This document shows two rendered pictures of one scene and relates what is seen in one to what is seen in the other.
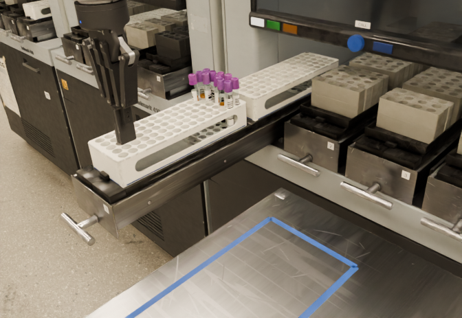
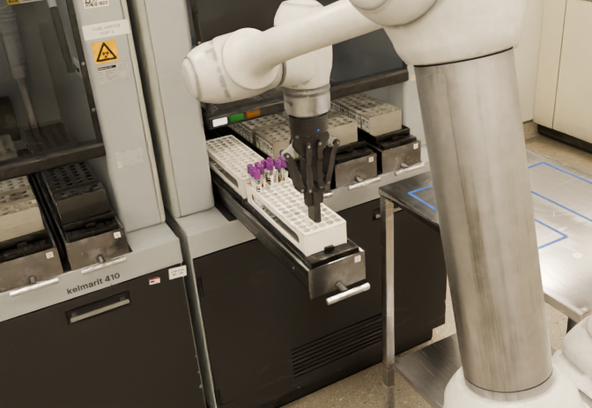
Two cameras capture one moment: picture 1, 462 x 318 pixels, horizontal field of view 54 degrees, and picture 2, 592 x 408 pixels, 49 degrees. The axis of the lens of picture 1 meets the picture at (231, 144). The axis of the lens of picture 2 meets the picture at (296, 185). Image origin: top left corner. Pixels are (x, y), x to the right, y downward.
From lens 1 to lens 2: 142 cm
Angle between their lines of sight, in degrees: 64
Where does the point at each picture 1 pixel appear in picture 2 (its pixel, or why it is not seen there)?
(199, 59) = (133, 195)
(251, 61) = (204, 161)
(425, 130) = (352, 135)
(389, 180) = (363, 169)
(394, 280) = not seen: hidden behind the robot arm
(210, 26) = (147, 153)
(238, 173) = (240, 260)
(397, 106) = (334, 129)
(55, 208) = not seen: outside the picture
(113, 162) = (341, 226)
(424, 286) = not seen: hidden behind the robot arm
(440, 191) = (388, 156)
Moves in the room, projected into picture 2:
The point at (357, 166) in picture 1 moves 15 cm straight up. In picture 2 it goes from (343, 174) to (341, 122)
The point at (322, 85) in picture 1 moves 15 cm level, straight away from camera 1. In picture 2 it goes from (281, 144) to (233, 137)
